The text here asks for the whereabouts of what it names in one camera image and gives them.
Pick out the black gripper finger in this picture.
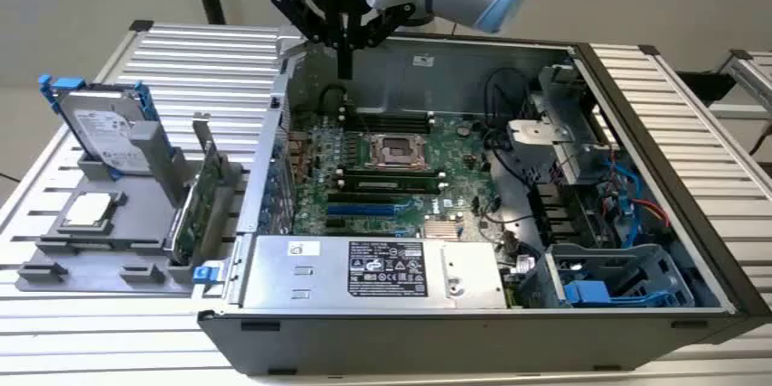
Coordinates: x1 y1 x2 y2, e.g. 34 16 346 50
346 1 419 80
270 0 348 80

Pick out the green graphics card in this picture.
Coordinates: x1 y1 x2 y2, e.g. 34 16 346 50
162 110 231 268

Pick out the CPU socket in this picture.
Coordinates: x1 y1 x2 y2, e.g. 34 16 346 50
360 132 431 169

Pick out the black RAM slot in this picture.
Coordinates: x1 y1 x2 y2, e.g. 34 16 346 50
343 167 440 178

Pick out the silver metal drive cage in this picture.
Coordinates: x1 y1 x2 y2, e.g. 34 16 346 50
506 64 623 184

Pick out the black RAM stick with label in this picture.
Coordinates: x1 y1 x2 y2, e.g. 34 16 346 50
344 177 440 193

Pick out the green motherboard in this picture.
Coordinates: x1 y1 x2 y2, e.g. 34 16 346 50
287 110 524 242

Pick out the long black expansion slot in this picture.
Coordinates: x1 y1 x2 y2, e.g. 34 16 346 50
327 193 399 205

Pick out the blue expansion slot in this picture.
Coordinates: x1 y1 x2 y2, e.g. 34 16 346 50
327 203 398 220

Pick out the hard disk in blue carrier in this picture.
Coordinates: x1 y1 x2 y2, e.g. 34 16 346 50
39 73 186 179

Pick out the silver chipset heatsink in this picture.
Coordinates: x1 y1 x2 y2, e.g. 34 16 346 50
424 218 464 240

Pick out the silver CPU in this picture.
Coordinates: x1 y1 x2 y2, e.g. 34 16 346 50
63 193 116 227

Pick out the grey power supply unit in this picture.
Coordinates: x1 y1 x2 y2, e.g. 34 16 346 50
240 234 508 310

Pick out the aluminium side table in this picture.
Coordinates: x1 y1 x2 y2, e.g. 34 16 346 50
708 49 772 120

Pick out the green RAM stick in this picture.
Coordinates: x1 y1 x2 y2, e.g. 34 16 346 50
66 239 134 251

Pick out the grey disk bay cage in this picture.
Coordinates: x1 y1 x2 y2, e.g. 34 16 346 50
518 243 702 310

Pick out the grey parts rack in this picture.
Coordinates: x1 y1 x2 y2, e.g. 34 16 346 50
15 121 252 296

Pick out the blue plastic drive tray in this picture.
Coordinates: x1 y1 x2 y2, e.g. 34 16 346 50
563 279 695 309

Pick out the black open PC case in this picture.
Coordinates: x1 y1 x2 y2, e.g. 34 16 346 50
196 26 772 378

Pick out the black wire loop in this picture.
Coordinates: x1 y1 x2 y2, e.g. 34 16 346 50
484 67 534 134

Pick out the blue wire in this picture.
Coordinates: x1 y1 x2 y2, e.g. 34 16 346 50
600 155 656 247

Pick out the black table bracket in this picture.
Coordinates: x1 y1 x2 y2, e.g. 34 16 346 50
675 70 736 103

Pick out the red wire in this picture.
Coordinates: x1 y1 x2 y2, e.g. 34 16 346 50
638 198 672 228

